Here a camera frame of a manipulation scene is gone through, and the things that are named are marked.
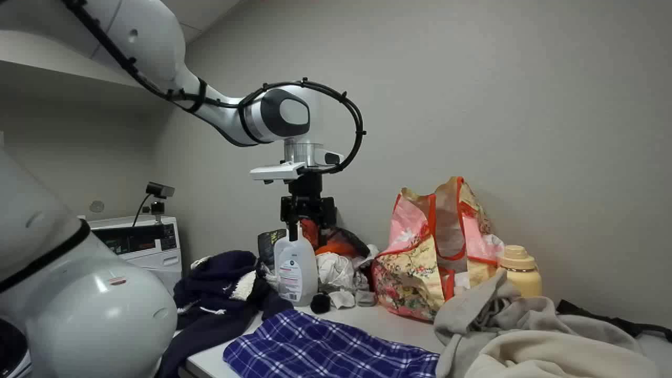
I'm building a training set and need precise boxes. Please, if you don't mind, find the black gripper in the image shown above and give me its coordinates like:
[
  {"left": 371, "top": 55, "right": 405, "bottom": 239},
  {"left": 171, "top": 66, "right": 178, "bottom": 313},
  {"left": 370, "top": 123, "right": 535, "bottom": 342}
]
[{"left": 280, "top": 172, "right": 335, "bottom": 235}]

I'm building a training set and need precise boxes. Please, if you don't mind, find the blue checked garment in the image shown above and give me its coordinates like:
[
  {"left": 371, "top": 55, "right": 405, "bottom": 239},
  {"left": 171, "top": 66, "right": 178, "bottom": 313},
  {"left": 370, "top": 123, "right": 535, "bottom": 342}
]
[{"left": 222, "top": 311, "right": 438, "bottom": 378}]

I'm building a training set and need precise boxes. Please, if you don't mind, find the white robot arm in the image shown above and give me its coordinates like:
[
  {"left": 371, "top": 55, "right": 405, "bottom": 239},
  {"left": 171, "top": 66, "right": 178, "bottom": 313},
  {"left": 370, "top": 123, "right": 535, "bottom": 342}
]
[{"left": 0, "top": 0, "right": 310, "bottom": 378}]

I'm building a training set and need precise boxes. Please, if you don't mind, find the navy blue garment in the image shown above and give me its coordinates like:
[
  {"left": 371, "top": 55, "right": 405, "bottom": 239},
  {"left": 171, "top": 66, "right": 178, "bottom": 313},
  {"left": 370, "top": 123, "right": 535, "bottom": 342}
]
[{"left": 156, "top": 251, "right": 292, "bottom": 378}]

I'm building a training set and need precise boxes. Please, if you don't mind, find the beige grey garment pile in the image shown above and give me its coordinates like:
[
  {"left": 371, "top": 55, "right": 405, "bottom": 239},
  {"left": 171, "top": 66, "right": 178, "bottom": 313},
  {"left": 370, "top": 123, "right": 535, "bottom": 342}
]
[{"left": 433, "top": 274, "right": 664, "bottom": 378}]

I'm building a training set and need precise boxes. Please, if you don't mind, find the white detergent jug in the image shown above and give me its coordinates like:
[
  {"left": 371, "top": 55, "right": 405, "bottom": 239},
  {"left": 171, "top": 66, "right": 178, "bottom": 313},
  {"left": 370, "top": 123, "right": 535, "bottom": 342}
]
[{"left": 274, "top": 226, "right": 320, "bottom": 306}]

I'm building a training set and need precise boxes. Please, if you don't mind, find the white crumpled cloth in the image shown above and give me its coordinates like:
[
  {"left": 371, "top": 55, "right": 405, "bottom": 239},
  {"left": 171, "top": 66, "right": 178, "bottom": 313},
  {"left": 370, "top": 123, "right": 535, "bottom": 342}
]
[{"left": 317, "top": 252, "right": 375, "bottom": 310}]

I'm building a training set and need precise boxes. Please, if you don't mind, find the black sock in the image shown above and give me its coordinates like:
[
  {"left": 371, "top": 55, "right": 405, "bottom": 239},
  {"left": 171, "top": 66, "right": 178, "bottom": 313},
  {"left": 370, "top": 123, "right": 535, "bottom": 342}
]
[{"left": 310, "top": 295, "right": 332, "bottom": 315}]

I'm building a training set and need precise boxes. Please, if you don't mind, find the floral pink tote bag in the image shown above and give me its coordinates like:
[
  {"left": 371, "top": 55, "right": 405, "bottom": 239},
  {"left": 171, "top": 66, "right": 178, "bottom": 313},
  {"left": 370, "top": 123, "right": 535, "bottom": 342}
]
[{"left": 371, "top": 176, "right": 503, "bottom": 322}]

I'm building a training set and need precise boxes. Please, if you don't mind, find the black webcam on stand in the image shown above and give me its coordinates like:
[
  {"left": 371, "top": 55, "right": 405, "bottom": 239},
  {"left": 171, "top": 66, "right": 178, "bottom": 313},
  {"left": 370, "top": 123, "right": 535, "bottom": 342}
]
[{"left": 133, "top": 182, "right": 175, "bottom": 228}]

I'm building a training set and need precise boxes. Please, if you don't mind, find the white washing machine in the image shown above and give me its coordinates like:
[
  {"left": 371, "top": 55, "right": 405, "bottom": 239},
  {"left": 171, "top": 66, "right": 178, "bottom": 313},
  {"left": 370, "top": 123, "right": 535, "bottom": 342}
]
[{"left": 90, "top": 216, "right": 183, "bottom": 292}]

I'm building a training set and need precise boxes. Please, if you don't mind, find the yellow plastic bottle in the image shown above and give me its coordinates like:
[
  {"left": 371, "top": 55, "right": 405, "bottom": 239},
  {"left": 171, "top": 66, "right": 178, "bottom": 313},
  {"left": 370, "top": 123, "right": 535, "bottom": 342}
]
[{"left": 497, "top": 246, "right": 542, "bottom": 298}]

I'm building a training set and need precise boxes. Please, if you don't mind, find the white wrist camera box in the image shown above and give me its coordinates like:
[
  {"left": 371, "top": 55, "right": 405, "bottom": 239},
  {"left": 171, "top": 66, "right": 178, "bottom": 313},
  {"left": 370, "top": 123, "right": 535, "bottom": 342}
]
[{"left": 249, "top": 162, "right": 333, "bottom": 184}]

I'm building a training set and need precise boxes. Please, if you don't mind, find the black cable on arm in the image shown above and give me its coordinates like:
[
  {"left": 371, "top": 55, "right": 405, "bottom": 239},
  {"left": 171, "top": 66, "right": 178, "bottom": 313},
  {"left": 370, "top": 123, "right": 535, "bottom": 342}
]
[{"left": 60, "top": 0, "right": 367, "bottom": 176}]

